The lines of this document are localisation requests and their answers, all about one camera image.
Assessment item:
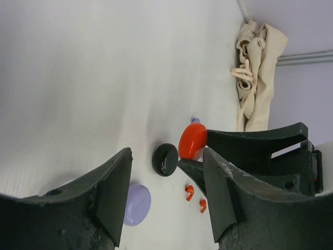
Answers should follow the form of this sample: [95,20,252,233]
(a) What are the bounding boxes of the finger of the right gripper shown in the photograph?
[177,159,207,197]

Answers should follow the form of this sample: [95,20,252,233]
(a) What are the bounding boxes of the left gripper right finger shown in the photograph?
[203,148,332,249]

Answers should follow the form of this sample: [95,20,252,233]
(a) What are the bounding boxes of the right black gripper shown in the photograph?
[207,122,323,194]

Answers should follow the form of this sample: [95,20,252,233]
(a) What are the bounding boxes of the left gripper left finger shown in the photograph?
[1,148,132,249]

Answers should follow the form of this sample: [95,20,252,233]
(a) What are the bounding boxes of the red earbud case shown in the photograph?
[178,123,208,160]

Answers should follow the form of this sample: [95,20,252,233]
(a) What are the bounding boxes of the black earbud case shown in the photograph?
[151,143,178,177]

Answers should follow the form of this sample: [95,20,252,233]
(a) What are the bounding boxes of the purple earbud case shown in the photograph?
[123,184,151,227]

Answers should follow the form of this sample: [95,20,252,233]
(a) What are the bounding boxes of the red earbud left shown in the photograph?
[185,185,195,202]

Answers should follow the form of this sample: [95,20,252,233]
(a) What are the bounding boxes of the red earbud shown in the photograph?
[185,185,195,202]
[199,199,207,214]

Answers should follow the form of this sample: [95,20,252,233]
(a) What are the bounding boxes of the red earbud right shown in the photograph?
[199,199,207,214]

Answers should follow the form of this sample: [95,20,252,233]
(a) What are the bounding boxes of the purple earbud far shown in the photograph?
[191,117,200,123]

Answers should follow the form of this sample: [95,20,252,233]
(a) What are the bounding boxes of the beige cloth bag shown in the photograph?
[230,20,288,132]

